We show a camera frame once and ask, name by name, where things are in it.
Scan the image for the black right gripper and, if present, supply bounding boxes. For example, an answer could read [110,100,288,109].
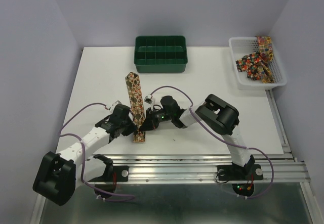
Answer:
[139,106,173,130]

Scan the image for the paisley patterned tie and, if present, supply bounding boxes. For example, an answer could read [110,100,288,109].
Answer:
[125,72,146,143]

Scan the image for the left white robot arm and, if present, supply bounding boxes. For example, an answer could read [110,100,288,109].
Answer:
[32,101,137,206]

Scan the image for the green compartment organizer box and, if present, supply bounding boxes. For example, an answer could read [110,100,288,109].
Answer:
[134,35,188,73]

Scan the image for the dark multicolour dotted tie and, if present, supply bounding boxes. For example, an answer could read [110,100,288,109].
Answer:
[235,52,261,80]

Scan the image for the white perforated plastic basket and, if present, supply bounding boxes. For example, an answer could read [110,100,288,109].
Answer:
[228,36,287,90]

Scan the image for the yellow patterned tie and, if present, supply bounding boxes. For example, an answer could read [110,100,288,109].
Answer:
[256,36,274,83]

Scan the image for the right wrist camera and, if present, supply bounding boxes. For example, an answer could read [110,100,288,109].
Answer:
[144,95,155,106]

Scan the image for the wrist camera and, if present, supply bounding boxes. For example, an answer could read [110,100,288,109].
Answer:
[105,100,122,112]
[144,95,155,106]

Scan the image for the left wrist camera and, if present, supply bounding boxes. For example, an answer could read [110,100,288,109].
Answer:
[105,100,122,112]

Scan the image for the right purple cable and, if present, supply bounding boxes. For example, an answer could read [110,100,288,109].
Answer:
[149,85,275,200]

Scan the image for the purple cable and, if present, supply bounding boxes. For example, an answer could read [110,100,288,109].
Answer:
[58,103,136,202]
[149,85,275,200]

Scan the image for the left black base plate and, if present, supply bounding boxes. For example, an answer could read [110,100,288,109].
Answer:
[91,165,129,183]

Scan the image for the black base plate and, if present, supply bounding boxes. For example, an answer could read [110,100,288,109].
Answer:
[91,165,129,183]
[217,164,264,183]

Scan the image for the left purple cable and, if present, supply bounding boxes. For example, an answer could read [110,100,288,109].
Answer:
[58,103,136,202]

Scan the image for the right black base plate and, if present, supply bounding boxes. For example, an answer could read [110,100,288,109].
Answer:
[217,164,264,183]

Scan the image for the aluminium rail frame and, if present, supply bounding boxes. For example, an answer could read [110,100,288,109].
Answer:
[42,89,311,184]

